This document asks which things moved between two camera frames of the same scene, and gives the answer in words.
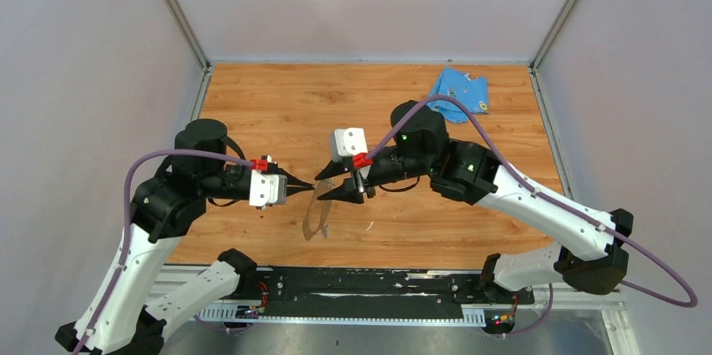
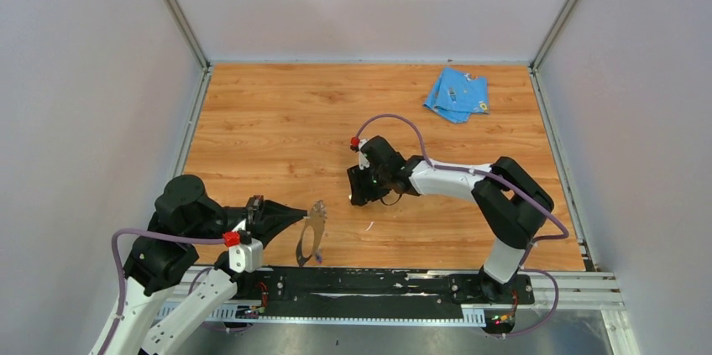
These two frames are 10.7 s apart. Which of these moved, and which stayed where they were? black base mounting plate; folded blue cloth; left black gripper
Moved: left black gripper
Stayed: black base mounting plate; folded blue cloth
